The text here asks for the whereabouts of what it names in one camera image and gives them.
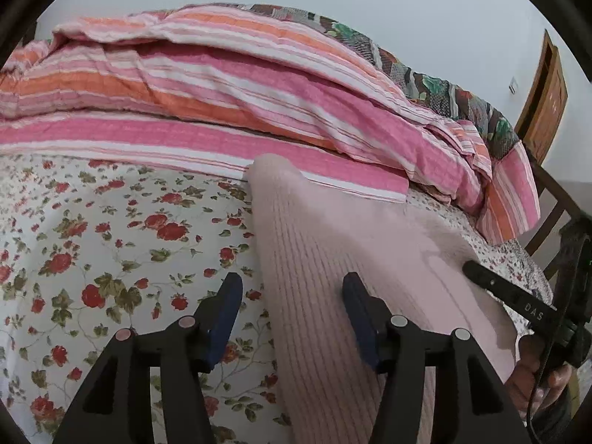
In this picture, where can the wall switch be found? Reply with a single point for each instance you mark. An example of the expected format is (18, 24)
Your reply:
(512, 87)

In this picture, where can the person's right hand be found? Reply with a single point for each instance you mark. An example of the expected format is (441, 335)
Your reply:
(522, 370)

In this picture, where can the wooden door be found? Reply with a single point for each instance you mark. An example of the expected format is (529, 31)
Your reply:
(545, 101)

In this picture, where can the pink orange striped quilt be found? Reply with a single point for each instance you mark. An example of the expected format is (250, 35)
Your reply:
(231, 101)

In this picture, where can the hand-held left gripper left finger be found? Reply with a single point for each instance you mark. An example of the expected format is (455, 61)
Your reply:
(222, 328)

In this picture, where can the pink ribbed sweater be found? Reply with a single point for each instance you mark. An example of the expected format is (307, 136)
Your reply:
(314, 249)

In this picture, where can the dark wooden bed frame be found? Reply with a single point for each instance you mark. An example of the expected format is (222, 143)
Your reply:
(555, 199)

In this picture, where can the floral patchwork blanket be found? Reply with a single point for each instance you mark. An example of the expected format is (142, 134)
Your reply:
(434, 88)

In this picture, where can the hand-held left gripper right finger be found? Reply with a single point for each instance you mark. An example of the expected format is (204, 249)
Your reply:
(363, 328)

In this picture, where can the red rose floral bed sheet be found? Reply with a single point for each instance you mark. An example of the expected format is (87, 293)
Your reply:
(115, 263)

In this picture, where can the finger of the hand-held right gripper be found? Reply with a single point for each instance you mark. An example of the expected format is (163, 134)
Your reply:
(504, 289)

